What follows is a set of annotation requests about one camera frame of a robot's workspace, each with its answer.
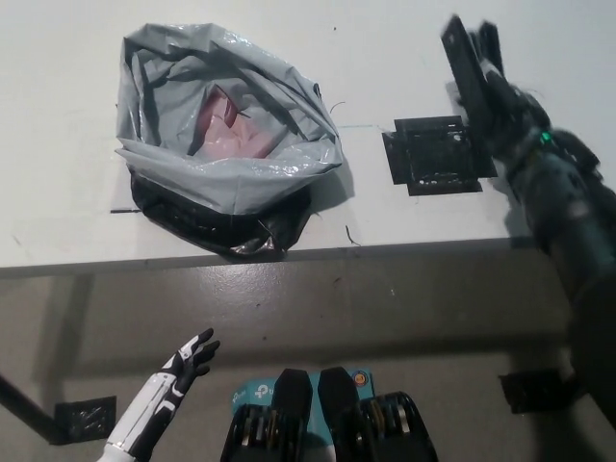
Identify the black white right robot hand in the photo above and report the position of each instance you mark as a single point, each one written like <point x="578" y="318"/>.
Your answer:
<point x="517" y="115"/>

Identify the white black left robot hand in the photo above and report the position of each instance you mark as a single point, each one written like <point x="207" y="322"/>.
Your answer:
<point x="149" y="404"/>

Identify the black tape patch on table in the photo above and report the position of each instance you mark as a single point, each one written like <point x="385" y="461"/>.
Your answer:
<point x="433" y="154"/>

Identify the black metal table leg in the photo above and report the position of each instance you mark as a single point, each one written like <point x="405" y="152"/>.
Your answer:
<point x="24" y="406"/>

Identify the grey black plastic bag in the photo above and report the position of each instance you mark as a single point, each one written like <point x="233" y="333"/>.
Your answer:
<point x="159" y="115"/>

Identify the pink plastic item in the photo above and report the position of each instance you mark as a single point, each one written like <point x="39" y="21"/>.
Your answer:
<point x="231" y="135"/>

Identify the black teal robot torso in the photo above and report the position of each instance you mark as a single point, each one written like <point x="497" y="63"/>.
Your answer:
<point x="337" y="418"/>

